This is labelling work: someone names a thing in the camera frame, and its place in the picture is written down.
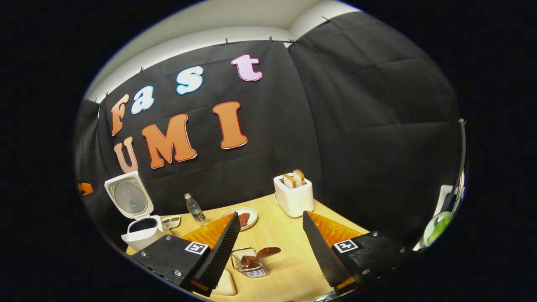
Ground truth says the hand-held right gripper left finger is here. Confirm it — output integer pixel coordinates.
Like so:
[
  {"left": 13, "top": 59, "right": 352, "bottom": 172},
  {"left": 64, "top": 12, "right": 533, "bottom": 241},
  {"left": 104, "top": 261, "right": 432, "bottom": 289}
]
[{"left": 131, "top": 211, "right": 242, "bottom": 297}]

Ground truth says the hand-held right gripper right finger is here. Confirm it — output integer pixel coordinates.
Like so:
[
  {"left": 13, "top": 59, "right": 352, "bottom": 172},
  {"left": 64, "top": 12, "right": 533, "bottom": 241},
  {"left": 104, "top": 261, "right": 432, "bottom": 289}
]
[{"left": 302, "top": 211, "right": 418, "bottom": 296}]

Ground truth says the wire chopstick holder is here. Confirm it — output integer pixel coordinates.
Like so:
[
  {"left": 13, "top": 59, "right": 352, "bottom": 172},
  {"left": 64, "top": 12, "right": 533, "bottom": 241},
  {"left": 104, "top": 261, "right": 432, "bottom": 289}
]
[{"left": 231, "top": 247, "right": 270, "bottom": 279}]

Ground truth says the brown wooden spoon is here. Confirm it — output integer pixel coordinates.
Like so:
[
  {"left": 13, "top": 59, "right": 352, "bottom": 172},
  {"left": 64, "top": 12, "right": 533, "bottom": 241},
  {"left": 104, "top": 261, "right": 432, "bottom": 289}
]
[{"left": 241, "top": 247, "right": 282, "bottom": 270}]

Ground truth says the white rice cooker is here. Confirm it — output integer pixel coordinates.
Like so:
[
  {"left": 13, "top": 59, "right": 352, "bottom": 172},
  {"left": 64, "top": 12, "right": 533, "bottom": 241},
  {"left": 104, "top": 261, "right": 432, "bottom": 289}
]
[{"left": 104, "top": 171, "right": 170, "bottom": 252}]

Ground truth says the clear plastic water bottle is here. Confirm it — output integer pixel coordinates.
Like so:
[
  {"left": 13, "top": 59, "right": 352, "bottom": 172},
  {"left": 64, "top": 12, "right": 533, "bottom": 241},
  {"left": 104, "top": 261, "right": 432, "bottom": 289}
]
[{"left": 184, "top": 193, "right": 206, "bottom": 223}]

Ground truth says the white oval plate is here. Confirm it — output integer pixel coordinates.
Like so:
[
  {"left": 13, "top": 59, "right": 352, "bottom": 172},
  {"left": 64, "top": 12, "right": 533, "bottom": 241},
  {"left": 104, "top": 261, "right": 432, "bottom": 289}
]
[{"left": 220, "top": 207, "right": 258, "bottom": 231}]

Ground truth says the white toaster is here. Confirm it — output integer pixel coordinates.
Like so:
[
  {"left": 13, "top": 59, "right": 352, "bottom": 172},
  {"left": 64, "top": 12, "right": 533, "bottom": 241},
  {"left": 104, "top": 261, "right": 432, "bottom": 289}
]
[{"left": 274, "top": 173, "right": 314, "bottom": 218}]

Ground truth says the green rounded object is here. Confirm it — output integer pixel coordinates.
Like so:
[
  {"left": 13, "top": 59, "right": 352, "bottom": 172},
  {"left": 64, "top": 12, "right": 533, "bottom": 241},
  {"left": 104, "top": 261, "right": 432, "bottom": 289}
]
[{"left": 423, "top": 211, "right": 454, "bottom": 247}]

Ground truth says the black backdrop cloth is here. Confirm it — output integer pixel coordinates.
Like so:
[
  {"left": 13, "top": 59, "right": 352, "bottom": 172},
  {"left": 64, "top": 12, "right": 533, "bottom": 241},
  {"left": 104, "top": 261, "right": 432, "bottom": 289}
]
[{"left": 73, "top": 12, "right": 464, "bottom": 252}]

